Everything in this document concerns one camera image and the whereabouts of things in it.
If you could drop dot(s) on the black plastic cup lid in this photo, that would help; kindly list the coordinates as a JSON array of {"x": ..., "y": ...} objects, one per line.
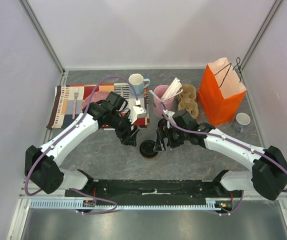
[{"x": 146, "y": 148}]

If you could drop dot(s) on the pink handled fork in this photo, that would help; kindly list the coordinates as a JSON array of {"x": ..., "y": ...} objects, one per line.
[{"x": 76, "y": 95}]

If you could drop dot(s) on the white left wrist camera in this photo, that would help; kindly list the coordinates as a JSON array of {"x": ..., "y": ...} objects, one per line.
[{"x": 137, "y": 112}]

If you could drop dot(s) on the pink utensil holder cup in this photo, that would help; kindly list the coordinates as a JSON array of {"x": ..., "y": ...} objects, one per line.
[{"x": 157, "y": 104}]

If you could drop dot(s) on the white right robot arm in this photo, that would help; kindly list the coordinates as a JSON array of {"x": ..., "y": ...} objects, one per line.
[{"x": 266, "y": 168}]

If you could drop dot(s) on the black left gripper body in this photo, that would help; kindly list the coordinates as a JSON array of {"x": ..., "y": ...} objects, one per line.
[{"x": 121, "y": 129}]

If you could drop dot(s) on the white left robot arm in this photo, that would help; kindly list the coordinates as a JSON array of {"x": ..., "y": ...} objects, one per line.
[{"x": 42, "y": 164}]

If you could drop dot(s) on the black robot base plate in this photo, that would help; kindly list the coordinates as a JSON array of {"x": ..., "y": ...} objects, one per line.
[{"x": 120, "y": 189}]

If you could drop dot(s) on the orange paper bag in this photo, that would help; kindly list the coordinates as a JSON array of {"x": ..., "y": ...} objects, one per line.
[{"x": 221, "y": 90}]

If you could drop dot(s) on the brown cardboard cup carrier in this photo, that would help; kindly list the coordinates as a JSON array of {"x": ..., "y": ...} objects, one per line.
[{"x": 187, "y": 100}]

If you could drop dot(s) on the grey cable duct rail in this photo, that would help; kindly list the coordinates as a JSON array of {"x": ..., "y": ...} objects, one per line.
[{"x": 128, "y": 204}]

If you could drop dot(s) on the brown paper coffee cup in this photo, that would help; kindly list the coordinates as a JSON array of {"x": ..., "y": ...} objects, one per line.
[{"x": 149, "y": 158}]

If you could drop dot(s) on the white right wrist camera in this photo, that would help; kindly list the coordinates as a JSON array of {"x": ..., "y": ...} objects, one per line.
[{"x": 168, "y": 115}]

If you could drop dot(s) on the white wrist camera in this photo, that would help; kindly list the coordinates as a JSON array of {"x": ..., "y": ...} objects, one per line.
[
  {"x": 137, "y": 112},
  {"x": 168, "y": 115}
]

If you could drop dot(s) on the small white paper cup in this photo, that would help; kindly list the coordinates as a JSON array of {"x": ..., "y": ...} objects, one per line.
[{"x": 240, "y": 121}]

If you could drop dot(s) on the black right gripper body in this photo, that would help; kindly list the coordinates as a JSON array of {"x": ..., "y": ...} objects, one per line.
[{"x": 164, "y": 137}]

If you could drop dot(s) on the pink polka dot plate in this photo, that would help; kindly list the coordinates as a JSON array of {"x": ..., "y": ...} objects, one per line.
[{"x": 97, "y": 96}]

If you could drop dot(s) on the light blue mug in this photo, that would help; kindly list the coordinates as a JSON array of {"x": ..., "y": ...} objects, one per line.
[{"x": 139, "y": 83}]

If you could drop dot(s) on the colourful patchwork placemat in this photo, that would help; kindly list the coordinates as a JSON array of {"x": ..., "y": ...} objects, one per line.
[{"x": 61, "y": 115}]

